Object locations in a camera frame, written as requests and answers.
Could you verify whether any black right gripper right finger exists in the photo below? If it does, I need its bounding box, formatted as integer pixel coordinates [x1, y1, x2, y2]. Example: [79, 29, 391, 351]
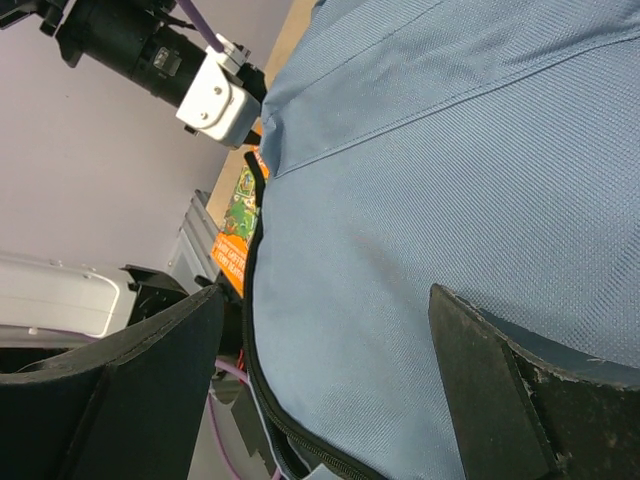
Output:
[429, 285, 639, 479]

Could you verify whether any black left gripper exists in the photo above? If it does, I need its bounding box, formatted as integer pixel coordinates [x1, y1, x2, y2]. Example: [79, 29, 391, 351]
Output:
[238, 63, 267, 145]

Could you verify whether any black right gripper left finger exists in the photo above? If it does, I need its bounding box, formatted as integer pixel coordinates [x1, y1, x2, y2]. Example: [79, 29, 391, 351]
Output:
[1, 286, 224, 479]

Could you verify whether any orange green children book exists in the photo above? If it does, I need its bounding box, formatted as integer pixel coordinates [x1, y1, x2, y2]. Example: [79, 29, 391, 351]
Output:
[206, 146, 269, 296]

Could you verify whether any blue fabric backpack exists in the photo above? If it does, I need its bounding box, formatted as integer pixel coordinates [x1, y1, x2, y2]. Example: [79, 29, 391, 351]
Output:
[244, 1, 639, 479]

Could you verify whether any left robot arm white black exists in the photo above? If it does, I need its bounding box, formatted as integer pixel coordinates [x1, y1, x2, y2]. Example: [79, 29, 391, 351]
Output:
[1, 0, 266, 349]

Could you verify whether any aluminium frame rail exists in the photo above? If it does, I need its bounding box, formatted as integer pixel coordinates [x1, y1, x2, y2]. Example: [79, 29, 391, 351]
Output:
[166, 190, 220, 294]

